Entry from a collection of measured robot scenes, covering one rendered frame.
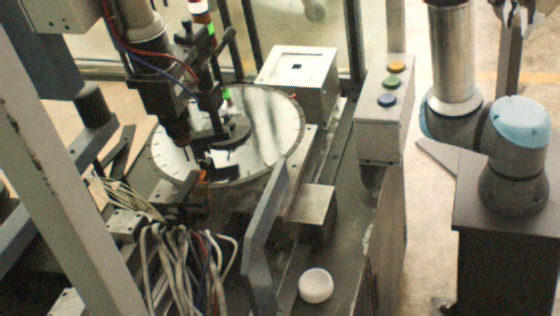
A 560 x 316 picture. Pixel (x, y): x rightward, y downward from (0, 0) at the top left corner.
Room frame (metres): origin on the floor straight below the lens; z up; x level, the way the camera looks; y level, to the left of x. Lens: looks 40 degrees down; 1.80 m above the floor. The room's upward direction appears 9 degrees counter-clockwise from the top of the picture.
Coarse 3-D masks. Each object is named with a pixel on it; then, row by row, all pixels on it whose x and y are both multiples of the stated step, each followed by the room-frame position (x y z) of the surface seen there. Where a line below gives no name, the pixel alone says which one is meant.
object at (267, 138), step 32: (224, 96) 1.21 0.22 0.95; (256, 96) 1.20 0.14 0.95; (160, 128) 1.13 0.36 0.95; (192, 128) 1.11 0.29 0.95; (256, 128) 1.07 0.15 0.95; (288, 128) 1.06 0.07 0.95; (160, 160) 1.01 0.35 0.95; (192, 160) 1.00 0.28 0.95; (224, 160) 0.98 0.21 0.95; (256, 160) 0.97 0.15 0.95
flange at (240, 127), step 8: (208, 120) 1.12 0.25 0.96; (232, 120) 1.08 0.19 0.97; (240, 120) 1.10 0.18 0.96; (248, 120) 1.10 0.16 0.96; (208, 128) 1.09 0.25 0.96; (232, 128) 1.07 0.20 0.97; (240, 128) 1.07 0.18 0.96; (248, 128) 1.07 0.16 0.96; (232, 136) 1.05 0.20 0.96; (240, 136) 1.04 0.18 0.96; (216, 144) 1.03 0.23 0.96; (224, 144) 1.03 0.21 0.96; (232, 144) 1.03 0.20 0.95
